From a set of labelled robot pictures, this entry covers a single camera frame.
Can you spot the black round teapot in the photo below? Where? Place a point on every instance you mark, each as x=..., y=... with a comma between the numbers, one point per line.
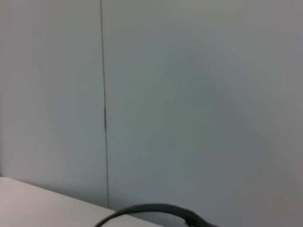
x=154, y=207

